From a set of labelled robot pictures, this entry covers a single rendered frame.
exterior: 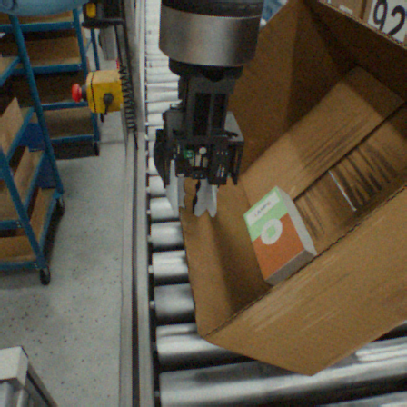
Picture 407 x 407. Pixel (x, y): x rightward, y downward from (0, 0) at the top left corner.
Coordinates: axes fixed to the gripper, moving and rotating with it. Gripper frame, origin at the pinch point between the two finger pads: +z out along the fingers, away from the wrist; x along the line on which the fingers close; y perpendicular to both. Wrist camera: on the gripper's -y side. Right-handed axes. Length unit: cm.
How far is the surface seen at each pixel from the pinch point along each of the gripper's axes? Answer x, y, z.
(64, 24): -41, -151, 16
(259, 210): 11.0, -3.9, 4.0
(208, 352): 1.8, 14.0, 11.4
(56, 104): -50, -151, 56
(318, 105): 23.0, -18.0, -6.7
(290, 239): 12.7, 4.4, 1.9
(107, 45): -12.6, -38.5, -8.4
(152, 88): -3, -65, 11
